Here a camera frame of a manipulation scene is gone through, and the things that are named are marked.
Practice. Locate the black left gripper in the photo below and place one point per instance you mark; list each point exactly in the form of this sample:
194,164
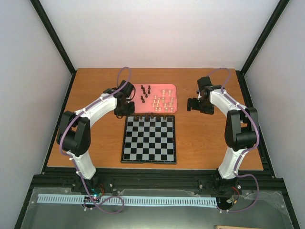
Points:
131,111

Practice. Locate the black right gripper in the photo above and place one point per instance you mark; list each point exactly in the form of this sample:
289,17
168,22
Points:
209,110

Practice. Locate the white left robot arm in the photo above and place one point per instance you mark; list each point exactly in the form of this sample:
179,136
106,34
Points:
74,133

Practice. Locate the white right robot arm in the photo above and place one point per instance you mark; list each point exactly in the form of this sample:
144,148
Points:
241,129

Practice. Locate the black white chess board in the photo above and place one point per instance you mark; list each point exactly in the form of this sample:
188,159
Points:
149,141

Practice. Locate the pink plastic tray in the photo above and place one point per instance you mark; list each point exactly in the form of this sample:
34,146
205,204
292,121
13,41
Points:
161,94

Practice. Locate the light blue cable duct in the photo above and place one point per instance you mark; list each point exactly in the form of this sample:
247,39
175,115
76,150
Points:
131,201

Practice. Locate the black aluminium frame base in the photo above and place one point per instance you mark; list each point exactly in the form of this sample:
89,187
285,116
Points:
151,179

